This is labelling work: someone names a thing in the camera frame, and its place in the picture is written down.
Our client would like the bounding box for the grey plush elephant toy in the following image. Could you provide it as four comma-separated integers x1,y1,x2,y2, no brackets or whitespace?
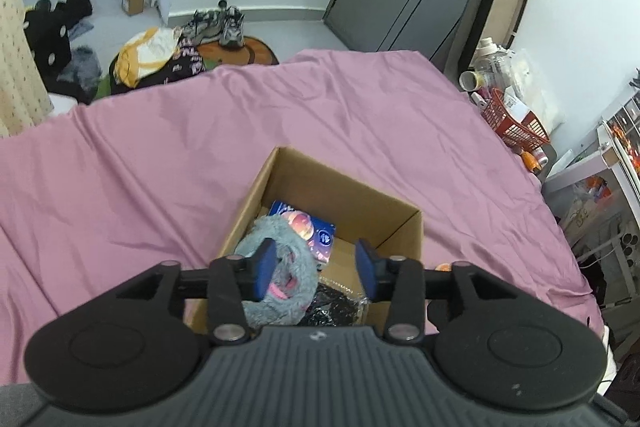
233,216,319,329

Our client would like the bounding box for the plush hamburger toy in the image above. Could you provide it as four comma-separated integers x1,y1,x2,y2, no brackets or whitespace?
435,263,451,272

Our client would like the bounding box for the black plastic bag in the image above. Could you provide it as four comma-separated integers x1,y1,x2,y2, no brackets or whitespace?
298,283,368,327

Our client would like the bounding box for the brown cardboard box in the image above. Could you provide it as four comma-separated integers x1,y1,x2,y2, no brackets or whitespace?
183,146,426,338

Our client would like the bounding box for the blue tissue pack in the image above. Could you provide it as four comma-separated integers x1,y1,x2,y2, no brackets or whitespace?
268,200,336,268

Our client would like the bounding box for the pink bed sheet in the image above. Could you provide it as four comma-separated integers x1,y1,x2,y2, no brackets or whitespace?
1,50,604,385

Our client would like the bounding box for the orange bottle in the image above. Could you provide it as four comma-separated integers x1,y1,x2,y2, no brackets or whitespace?
520,150,542,174

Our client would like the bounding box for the red plastic basket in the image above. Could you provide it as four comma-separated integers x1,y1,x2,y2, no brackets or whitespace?
480,88,550,152

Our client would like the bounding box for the white plastic bag under desk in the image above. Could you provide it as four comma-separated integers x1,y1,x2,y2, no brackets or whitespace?
560,176,620,247

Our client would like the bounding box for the white desk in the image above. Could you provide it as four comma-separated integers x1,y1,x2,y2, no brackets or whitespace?
542,94,639,310

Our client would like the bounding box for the clear plastic jar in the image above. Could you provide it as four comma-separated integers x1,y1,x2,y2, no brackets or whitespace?
472,37,515,91

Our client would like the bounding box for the yellow white clothes pile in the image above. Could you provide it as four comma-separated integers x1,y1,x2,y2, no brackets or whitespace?
110,27,206,93

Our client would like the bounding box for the grey sneakers pair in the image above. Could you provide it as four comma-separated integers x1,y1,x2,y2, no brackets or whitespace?
180,0,244,50

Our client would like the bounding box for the framed board leaning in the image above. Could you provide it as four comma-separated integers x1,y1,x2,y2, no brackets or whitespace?
457,0,528,72

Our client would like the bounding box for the black plush with dots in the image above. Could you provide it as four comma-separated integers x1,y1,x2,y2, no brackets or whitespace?
23,0,93,81

